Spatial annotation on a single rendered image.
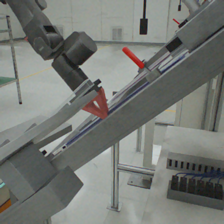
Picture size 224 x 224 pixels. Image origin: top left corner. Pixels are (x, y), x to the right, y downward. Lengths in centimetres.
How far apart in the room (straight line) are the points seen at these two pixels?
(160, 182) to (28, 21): 64
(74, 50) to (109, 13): 918
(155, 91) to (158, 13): 890
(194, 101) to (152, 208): 137
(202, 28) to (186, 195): 49
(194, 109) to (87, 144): 154
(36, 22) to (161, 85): 36
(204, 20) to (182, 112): 159
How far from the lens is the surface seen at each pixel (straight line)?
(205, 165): 95
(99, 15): 993
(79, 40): 63
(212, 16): 54
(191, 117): 210
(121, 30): 970
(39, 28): 69
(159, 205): 82
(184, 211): 82
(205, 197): 83
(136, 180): 192
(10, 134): 133
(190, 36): 54
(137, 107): 55
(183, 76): 51
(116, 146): 144
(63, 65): 67
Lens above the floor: 116
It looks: 22 degrees down
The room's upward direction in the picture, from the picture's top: straight up
